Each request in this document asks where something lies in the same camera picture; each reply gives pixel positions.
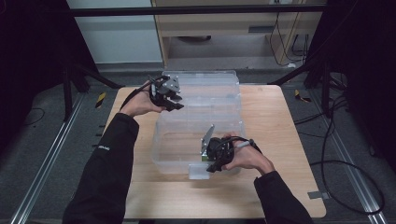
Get clear plastic storage box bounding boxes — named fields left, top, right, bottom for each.
left=150, top=119, right=247, bottom=181

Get dark curtain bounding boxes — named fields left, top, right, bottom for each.
left=306, top=0, right=396, bottom=172
left=0, top=0, right=98, bottom=150

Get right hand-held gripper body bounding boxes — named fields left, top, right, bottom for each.
left=200, top=124, right=236, bottom=163

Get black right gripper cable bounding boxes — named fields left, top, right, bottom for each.
left=218, top=135, right=386, bottom=217

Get black cables under desk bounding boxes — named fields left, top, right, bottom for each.
left=269, top=12, right=310, bottom=68

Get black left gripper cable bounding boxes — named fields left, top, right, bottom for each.
left=120, top=81, right=154, bottom=110

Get person's right hand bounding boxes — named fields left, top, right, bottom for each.
left=221, top=132, right=276, bottom=177

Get thin black floor cable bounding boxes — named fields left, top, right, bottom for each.
left=18, top=106, right=46, bottom=127

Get black metal stand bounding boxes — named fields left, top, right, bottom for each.
left=62, top=59, right=124, bottom=122
left=267, top=55, right=334, bottom=119

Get grey tape patch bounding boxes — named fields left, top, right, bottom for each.
left=307, top=190, right=330, bottom=201

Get white cabinet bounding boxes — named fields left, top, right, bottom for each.
left=66, top=0, right=163, bottom=64

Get aluminium floor rail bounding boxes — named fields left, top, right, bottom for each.
left=10, top=92, right=86, bottom=224
left=311, top=90, right=389, bottom=224

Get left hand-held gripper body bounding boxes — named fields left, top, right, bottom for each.
left=148, top=74, right=182, bottom=108

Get person's left hand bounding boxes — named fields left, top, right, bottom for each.
left=120, top=81, right=166, bottom=119

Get yellow and black tape strip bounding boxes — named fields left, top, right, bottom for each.
left=94, top=91, right=106, bottom=109
left=294, top=89, right=312, bottom=104

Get black floor cables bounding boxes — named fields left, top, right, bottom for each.
left=293, top=92, right=348, bottom=126

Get light wooden desk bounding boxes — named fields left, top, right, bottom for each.
left=151, top=0, right=326, bottom=68

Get black horizontal bar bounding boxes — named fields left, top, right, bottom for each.
left=66, top=4, right=328, bottom=17

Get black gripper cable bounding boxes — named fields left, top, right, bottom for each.
left=218, top=135, right=386, bottom=217
left=120, top=81, right=154, bottom=110

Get clear plastic box lid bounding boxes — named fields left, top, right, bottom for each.
left=162, top=70, right=245, bottom=126

